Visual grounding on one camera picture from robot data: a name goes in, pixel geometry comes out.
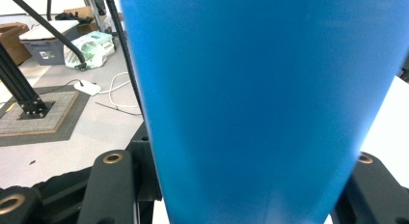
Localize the open brown cardboard box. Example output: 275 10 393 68
54 5 124 36

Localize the black metal frame post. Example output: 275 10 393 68
0 43 56 121

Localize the white floor cable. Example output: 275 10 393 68
96 71 143 110

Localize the grey floor mat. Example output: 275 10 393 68
0 85 92 148

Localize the green white tissue pack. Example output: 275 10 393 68
63 30 117 70

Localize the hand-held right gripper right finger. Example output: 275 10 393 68
331 151 409 224

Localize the white power adapter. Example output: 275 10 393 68
72 79 102 98

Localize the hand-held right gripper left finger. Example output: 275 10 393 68
76 121 163 224

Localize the grey storage bin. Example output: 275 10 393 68
18 19 82 67

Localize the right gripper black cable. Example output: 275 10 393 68
102 0 145 117

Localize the silver metal stand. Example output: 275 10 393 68
80 0 108 34

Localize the black corrugated hose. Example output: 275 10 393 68
3 0 89 71

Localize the thin black floor cable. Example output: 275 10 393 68
94 101 143 117

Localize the white paper sheet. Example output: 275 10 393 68
152 74 409 224

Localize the blue bottle with white cap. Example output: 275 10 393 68
119 0 409 224

